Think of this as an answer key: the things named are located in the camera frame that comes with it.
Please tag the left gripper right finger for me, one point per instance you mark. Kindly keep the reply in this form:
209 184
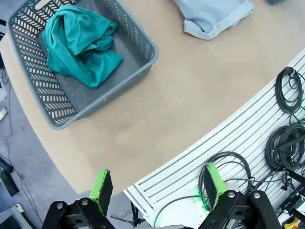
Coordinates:
212 183

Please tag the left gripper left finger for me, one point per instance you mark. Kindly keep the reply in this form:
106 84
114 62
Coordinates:
104 190

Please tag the teal green shirt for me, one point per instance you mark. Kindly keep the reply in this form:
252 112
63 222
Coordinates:
78 43

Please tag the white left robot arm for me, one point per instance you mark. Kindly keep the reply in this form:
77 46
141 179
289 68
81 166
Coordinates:
181 212

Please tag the black stand legs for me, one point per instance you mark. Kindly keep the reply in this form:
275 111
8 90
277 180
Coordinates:
134 214

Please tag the yellow and black plug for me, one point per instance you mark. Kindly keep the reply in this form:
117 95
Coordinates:
291 221

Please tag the dark rectangular case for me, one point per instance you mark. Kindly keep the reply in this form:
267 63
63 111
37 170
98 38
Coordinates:
8 181

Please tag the white stand foot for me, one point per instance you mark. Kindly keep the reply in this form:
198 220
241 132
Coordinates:
3 113

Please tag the light blue denim jeans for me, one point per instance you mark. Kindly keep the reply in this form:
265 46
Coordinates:
209 16

